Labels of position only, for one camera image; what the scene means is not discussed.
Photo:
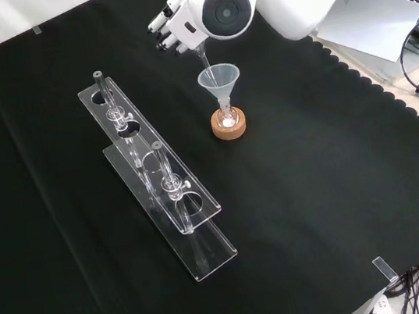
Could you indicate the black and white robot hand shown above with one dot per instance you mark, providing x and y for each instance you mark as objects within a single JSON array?
[{"x": 184, "y": 26}]

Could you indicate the translucent plastic funnel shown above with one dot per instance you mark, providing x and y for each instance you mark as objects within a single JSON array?
[{"x": 227, "y": 79}]

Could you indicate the small round-bottom glass flask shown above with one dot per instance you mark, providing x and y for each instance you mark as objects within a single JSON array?
[{"x": 228, "y": 120}]

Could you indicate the clear acrylic funnel stand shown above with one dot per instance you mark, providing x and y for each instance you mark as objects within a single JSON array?
[{"x": 184, "y": 200}]

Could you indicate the grey cloth clip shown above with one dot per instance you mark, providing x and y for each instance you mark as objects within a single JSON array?
[
  {"x": 384, "y": 269},
  {"x": 37, "y": 30}
]

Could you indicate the pale board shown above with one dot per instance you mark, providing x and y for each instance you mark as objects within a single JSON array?
[{"x": 367, "y": 26}]

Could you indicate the black bench cloth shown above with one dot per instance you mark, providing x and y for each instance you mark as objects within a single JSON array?
[{"x": 297, "y": 191}]

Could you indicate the white power strip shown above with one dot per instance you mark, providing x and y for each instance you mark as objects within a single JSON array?
[{"x": 376, "y": 309}]

